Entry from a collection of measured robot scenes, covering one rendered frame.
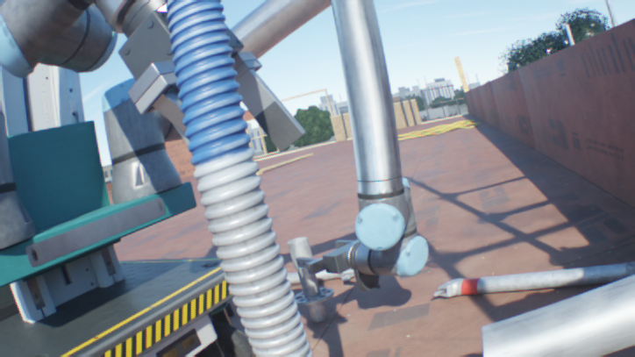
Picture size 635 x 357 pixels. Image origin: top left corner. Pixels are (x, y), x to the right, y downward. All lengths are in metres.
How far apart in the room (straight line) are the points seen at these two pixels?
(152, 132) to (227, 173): 0.75
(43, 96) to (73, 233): 0.43
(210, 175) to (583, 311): 0.25
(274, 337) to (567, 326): 0.19
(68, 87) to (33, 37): 0.65
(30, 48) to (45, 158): 0.53
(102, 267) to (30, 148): 0.35
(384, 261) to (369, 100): 0.37
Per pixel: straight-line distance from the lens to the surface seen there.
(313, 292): 1.35
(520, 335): 0.27
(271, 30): 1.03
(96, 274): 1.09
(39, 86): 1.11
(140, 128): 0.99
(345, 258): 1.13
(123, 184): 0.98
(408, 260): 0.99
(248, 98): 0.44
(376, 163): 0.83
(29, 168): 0.94
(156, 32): 0.34
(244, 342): 1.04
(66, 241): 0.78
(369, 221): 0.84
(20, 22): 0.46
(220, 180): 0.26
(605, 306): 0.29
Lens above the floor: 0.55
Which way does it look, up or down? 5 degrees down
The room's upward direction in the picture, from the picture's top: 14 degrees counter-clockwise
